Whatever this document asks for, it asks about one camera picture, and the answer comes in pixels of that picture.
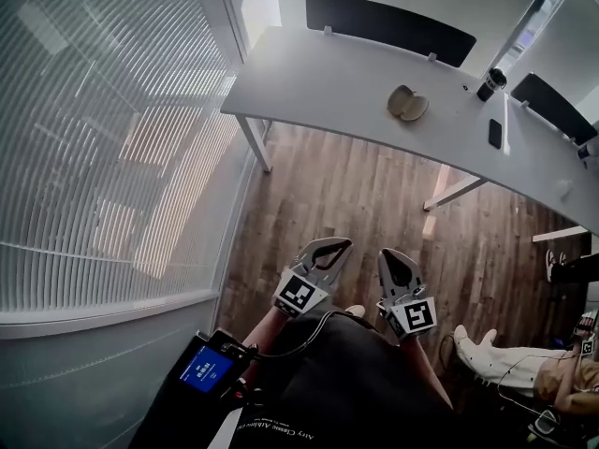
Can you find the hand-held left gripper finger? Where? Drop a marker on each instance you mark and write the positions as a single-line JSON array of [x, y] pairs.
[[323, 242], [340, 262]]

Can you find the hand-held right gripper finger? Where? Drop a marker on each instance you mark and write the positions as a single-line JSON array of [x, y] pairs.
[[384, 274], [412, 271]]

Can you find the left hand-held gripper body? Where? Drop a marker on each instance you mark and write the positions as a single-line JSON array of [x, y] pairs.
[[299, 295]]

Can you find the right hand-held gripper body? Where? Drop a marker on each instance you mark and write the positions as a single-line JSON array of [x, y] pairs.
[[416, 316]]

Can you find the beige clamshell case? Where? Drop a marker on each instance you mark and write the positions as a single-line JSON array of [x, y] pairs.
[[407, 103]]

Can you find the person's left forearm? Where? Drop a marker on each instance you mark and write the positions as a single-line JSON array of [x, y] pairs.
[[269, 332]]

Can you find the person's right forearm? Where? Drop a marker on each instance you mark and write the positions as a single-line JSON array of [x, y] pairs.
[[423, 367]]

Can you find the white desk leg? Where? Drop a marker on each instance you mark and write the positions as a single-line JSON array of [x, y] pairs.
[[559, 235], [454, 193], [256, 143]]

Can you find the person's black clothing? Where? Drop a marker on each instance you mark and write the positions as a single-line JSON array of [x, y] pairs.
[[351, 381]]

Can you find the black smartphone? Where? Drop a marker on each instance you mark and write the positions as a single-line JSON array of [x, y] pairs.
[[495, 134]]

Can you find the crumpled white tissue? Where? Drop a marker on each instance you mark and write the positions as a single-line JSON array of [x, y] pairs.
[[565, 189]]

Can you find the black water bottle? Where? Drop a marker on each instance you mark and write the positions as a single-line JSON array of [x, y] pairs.
[[489, 84]]

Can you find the white plastic bottle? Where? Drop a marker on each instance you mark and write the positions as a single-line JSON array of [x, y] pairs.
[[589, 150]]

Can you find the short dark desk divider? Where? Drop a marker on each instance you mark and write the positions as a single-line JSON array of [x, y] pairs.
[[552, 105]]

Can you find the long dark desk divider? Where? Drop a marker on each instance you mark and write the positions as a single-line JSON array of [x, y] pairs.
[[388, 26]]

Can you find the window blinds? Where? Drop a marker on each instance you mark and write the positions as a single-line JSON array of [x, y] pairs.
[[93, 134]]

